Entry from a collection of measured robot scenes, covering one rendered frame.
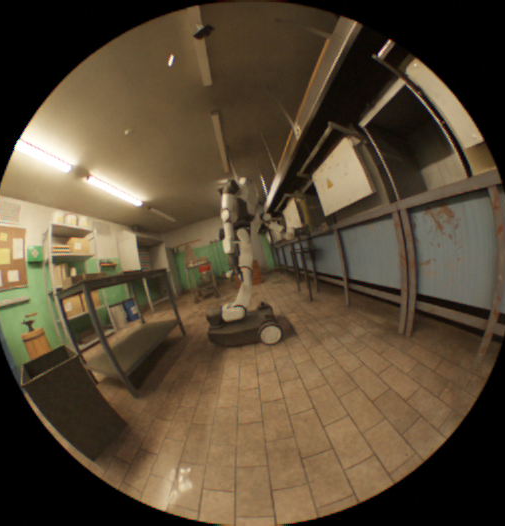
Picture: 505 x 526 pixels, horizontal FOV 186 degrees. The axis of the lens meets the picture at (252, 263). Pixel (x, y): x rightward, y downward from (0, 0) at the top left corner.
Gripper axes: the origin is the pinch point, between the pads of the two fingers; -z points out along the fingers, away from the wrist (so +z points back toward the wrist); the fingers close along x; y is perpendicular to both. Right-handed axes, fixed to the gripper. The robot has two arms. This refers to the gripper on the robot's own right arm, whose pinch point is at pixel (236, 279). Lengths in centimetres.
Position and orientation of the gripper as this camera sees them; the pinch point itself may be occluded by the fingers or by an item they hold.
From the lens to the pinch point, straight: 117.4
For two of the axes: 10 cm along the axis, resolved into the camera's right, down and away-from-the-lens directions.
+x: 8.5, -1.7, -5.1
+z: -1.6, -9.9, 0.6
